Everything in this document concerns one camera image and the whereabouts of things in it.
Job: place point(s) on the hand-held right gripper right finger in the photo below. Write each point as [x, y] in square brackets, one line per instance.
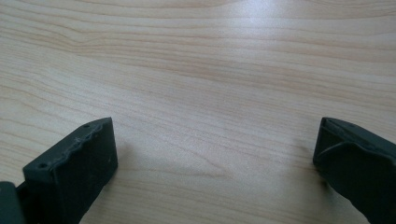
[361, 174]

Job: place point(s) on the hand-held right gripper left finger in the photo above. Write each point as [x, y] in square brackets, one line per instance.
[74, 174]

